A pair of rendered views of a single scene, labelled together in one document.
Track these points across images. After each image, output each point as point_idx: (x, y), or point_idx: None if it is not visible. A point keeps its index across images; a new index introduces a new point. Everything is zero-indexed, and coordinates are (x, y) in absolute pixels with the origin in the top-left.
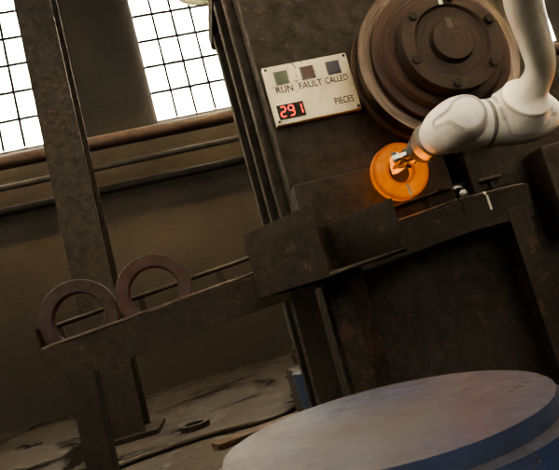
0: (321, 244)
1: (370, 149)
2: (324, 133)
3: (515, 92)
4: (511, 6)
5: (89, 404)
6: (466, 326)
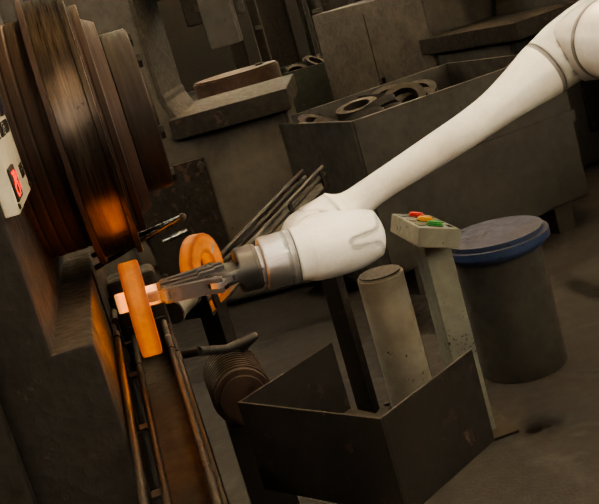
0: (484, 401)
1: (44, 269)
2: (23, 235)
3: None
4: (477, 138)
5: None
6: None
